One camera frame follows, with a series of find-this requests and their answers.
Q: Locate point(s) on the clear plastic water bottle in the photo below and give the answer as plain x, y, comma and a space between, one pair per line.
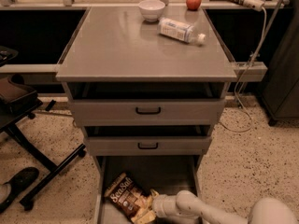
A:
181, 31

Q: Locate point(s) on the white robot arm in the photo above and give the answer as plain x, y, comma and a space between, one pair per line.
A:
187, 205

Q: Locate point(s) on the grey drawer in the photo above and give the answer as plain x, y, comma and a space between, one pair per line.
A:
166, 174
122, 140
114, 103

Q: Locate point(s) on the black top drawer handle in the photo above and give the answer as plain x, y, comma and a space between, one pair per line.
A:
148, 111

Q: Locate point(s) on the brown padded seat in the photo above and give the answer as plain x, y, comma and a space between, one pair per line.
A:
15, 95

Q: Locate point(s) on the brown sea salt chip bag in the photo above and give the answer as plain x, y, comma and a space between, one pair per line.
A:
126, 195

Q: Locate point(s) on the black middle drawer handle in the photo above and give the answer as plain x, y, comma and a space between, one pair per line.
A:
144, 146

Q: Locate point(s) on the black rolling chair stand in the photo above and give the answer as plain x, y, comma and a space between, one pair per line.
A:
8, 125

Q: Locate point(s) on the grey bottom drawer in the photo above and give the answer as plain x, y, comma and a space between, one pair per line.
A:
166, 174

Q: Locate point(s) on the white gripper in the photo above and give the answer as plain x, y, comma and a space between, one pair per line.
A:
161, 205

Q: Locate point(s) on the black drawer handle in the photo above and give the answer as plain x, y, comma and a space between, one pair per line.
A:
144, 146
148, 111

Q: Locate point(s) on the grey top drawer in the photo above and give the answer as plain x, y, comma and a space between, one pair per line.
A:
114, 103

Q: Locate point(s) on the white ceramic bowl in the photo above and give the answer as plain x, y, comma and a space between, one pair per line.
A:
151, 10

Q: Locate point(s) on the grey middle drawer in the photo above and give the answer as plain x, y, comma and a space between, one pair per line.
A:
122, 140

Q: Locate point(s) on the black shoe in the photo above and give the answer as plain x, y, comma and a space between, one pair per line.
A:
10, 190

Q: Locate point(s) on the red apple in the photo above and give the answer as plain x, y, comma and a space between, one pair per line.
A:
193, 4

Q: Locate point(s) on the dark grey side cabinet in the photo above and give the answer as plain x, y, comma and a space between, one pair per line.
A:
280, 88

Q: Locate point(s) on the grey drawer cabinet with counter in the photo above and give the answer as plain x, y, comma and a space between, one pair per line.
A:
114, 44

